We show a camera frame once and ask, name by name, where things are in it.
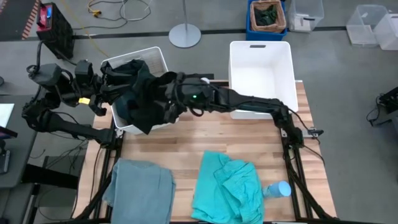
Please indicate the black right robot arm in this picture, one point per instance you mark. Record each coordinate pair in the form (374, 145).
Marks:
(255, 104)

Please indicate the dark green clothes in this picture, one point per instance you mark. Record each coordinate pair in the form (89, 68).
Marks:
(264, 17)

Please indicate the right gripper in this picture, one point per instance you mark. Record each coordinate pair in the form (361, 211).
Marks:
(192, 90)

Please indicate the blue plastic crate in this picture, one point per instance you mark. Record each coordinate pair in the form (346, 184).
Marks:
(264, 35)

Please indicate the clear plastic bin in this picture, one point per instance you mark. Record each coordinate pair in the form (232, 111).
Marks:
(388, 34)
(304, 18)
(360, 31)

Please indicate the white paper sheet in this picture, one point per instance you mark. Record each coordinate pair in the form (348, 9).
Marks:
(5, 113)

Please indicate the yellow tag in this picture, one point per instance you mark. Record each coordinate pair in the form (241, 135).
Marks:
(84, 100)

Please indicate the grey-blue cloth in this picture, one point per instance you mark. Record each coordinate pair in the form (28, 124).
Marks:
(140, 193)

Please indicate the light blue spray bottle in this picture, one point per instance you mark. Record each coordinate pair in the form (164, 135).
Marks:
(276, 189)

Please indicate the grey round floor stand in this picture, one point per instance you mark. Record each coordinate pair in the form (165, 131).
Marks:
(185, 35)

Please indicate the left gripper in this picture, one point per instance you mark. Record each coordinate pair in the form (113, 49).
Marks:
(84, 77)

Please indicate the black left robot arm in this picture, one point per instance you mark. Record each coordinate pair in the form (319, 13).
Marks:
(77, 130)

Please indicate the black mat with striped edge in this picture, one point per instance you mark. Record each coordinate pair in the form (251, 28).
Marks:
(15, 18)

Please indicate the wicker basket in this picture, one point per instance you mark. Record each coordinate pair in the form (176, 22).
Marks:
(281, 18)

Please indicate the grey desk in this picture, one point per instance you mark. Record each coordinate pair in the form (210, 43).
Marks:
(21, 149)

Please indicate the black box with red top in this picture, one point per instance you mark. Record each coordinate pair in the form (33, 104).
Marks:
(57, 37)

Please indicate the teal garment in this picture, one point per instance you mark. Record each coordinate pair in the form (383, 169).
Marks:
(227, 193)

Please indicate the white mesh laundry basket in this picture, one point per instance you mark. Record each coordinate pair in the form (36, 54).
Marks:
(152, 59)
(261, 68)

